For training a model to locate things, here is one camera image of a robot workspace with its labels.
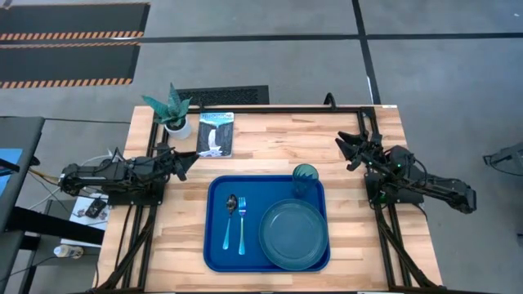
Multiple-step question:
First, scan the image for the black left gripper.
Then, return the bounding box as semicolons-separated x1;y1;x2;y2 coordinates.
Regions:
162;149;200;183

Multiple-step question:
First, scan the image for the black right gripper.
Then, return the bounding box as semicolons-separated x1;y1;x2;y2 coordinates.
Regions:
334;131;390;172

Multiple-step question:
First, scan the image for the teal faceted plastic cup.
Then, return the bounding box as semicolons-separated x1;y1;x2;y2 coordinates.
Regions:
291;163;320;200

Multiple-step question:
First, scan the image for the spoon with teal handle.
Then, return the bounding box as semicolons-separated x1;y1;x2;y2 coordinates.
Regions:
221;193;239;252

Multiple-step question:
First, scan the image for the fork with teal handle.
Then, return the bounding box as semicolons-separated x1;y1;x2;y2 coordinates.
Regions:
237;196;248;256

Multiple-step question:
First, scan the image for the blue-green round plate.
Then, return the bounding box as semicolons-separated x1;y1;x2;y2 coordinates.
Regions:
257;198;329;272

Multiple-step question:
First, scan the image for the blue plastic tray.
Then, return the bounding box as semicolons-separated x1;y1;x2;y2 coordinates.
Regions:
203;174;332;274

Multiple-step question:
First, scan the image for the white plant pot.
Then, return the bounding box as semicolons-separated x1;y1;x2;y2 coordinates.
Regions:
163;115;193;140

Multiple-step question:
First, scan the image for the waterfall cover book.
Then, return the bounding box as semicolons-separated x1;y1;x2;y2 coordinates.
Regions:
195;111;236;159

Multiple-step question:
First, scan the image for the green leafy plant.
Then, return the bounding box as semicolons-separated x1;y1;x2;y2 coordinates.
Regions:
141;82;193;128

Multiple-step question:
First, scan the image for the black floor vent grille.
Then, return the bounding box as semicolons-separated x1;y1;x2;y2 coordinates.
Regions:
176;84;271;107

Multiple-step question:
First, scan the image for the small black device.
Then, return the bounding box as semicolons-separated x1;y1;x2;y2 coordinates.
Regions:
83;197;109;220

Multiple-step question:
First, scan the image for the white paper sheet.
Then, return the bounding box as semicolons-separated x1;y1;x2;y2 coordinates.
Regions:
60;194;111;248

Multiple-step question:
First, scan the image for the clear plastic bottle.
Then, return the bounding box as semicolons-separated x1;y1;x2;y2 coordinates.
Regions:
52;244;84;260

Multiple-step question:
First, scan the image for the black mat with hazard stripes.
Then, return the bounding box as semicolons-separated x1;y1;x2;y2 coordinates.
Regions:
0;2;151;42
0;42;141;90

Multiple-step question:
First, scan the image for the grey side desk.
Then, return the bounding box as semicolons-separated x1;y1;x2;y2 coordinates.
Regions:
0;115;47;294

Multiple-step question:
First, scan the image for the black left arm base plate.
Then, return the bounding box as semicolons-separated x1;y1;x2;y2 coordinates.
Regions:
106;178;165;207

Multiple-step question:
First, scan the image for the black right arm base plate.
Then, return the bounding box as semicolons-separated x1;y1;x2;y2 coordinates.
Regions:
364;170;427;206

